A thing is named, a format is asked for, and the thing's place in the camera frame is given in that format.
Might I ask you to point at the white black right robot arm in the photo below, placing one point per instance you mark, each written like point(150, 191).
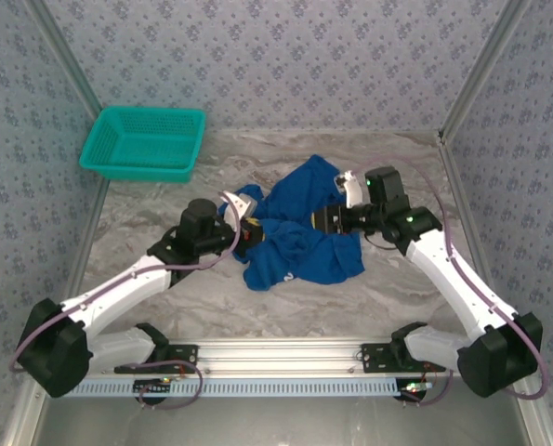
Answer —
point(457, 279)

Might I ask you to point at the blue printed t-shirt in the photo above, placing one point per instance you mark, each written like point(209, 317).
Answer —
point(304, 251)

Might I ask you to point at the aluminium upright frame post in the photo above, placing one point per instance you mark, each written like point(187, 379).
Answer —
point(63, 51)
point(491, 51)

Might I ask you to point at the teal plastic basket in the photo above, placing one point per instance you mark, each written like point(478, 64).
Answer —
point(141, 144)

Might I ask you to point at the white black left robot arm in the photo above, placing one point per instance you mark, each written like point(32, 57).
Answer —
point(118, 288)

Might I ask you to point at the grey metal panel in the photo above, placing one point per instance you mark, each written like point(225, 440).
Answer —
point(276, 423)

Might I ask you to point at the small black controller board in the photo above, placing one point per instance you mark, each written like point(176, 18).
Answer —
point(413, 388)
point(153, 386)

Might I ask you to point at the aluminium table side rail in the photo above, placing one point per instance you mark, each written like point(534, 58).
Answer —
point(466, 218)
point(83, 251)

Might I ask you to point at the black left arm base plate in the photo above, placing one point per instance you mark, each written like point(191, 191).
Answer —
point(183, 360)

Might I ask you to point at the long aluminium mounting rail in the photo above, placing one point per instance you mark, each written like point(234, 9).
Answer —
point(276, 355)

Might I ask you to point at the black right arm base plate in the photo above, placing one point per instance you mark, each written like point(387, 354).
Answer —
point(376, 360)

